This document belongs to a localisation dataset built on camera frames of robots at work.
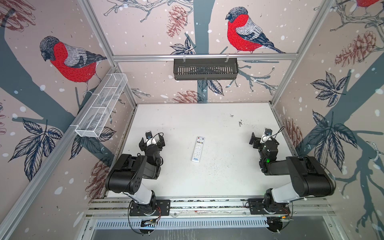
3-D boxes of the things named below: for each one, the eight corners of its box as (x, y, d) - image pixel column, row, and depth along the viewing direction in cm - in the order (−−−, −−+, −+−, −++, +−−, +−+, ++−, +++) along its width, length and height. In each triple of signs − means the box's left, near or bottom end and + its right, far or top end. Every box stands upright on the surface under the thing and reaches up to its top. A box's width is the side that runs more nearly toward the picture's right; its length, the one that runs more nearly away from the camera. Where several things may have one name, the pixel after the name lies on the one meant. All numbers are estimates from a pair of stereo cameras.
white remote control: (190, 161, 91) (190, 159, 90) (197, 137, 103) (197, 135, 101) (199, 163, 91) (199, 161, 89) (205, 138, 102) (205, 137, 100)
